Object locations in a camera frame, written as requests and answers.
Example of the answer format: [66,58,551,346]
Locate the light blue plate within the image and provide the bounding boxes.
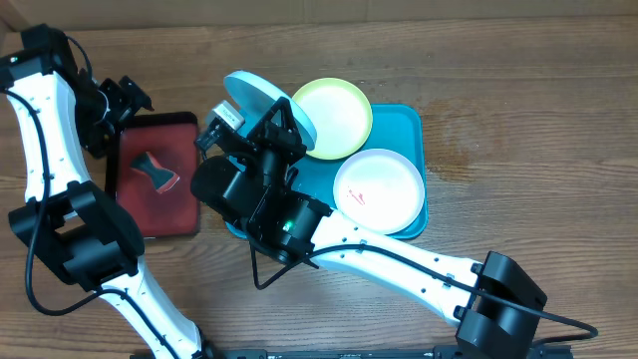
[223,71,317,151]

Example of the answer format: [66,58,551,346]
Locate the black and pink sponge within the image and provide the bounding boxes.
[130,152,180,193]

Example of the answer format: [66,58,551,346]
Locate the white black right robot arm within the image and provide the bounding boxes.
[190,97,546,358]

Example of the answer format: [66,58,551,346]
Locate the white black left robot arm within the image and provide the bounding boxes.
[1,24,215,358]

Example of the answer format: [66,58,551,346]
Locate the dark red-lined small tray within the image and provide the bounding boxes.
[106,112,200,238]

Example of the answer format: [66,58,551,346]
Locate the yellow-green plate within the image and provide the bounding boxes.
[293,78,373,161]

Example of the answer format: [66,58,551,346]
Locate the white pink plate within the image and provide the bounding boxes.
[333,149,426,234]

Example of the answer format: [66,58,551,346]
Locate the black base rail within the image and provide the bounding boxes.
[219,345,574,359]

